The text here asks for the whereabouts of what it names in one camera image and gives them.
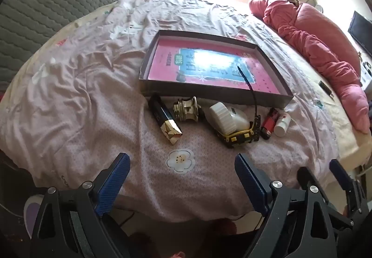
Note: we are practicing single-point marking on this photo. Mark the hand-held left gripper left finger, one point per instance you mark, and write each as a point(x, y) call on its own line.
point(112, 185)

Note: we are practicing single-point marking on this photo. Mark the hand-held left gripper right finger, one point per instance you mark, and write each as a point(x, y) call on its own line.
point(251, 185)

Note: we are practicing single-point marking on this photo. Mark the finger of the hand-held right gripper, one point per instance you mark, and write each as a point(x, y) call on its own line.
point(303, 175)
point(340, 170)

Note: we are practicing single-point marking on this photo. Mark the yellow black wristwatch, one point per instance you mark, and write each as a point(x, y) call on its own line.
point(238, 137)

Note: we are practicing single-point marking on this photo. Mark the small white pill bottle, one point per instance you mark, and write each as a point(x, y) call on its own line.
point(281, 125)

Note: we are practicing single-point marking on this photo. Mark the red black lighter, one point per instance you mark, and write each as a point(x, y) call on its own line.
point(268, 125)

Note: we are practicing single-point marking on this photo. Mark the white plastic jar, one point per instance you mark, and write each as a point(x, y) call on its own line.
point(239, 120)

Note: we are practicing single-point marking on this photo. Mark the black gold faceted bottle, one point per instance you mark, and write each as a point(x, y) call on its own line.
point(162, 118)

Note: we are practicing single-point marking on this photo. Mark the gold metal bottle cap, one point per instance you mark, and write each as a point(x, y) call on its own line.
point(187, 109)

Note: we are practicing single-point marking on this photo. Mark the grey cardboard box tray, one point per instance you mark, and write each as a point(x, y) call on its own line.
point(203, 96)

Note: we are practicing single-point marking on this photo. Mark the cream fitted sheet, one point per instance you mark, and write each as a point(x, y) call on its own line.
point(345, 130)

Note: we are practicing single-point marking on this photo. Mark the black stick device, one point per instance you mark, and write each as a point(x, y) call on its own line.
point(325, 88)

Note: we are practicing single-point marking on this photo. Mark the purple white slipper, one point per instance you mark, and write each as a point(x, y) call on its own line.
point(30, 211)

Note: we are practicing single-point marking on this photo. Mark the pink floral bed sheet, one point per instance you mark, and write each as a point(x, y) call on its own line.
point(87, 86)

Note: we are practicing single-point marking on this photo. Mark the white nightstand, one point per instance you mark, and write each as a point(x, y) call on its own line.
point(366, 72)

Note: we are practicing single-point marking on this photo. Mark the pink book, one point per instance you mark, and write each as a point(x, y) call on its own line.
point(165, 66)

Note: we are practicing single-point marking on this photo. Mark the pink crumpled quilt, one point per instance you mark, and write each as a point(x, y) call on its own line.
point(308, 42)

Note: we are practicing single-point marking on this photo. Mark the pink quilted pillow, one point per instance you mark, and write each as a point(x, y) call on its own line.
point(328, 34)

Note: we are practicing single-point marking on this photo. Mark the black television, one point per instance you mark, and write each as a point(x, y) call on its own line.
point(361, 31)

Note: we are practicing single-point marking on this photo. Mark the white electric fan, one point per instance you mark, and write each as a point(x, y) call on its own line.
point(312, 3)

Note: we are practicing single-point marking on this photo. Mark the grey quilted headboard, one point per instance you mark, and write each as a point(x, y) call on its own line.
point(43, 5)

